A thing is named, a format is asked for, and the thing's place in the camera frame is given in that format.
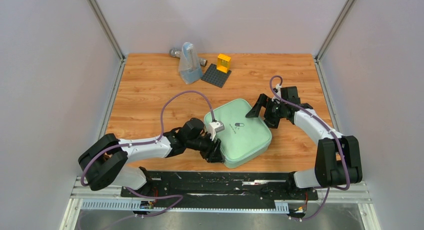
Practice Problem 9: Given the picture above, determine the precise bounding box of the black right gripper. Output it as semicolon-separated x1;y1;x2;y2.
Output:
245;94;286;129

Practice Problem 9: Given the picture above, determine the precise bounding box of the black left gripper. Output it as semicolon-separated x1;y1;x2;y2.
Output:
186;130;225;164

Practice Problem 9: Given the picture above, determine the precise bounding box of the mint green medicine kit case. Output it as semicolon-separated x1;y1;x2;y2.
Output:
213;98;272;169

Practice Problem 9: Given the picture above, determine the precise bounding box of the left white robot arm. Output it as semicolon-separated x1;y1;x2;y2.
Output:
77;118;225;197

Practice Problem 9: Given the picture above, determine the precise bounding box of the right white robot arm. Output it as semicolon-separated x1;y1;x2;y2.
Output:
246;85;363;199

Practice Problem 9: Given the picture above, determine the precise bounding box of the yellow toy window brick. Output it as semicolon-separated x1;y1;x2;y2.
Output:
216;53;231;74

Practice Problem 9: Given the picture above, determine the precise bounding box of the dark grey brick baseplate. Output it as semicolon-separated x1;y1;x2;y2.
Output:
200;63;232;88

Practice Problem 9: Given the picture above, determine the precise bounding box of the glitter silver microphone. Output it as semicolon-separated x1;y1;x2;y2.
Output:
169;48;208;67

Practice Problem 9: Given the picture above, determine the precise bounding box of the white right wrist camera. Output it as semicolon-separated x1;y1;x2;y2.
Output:
273;84;282;99

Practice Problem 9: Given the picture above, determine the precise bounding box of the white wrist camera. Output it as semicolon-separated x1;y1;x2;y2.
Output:
273;84;282;99
205;120;225;141

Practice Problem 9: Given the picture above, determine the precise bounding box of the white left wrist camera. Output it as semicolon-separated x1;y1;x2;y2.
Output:
205;120;225;141

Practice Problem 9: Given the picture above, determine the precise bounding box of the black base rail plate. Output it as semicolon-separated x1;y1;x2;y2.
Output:
137;171;318;210

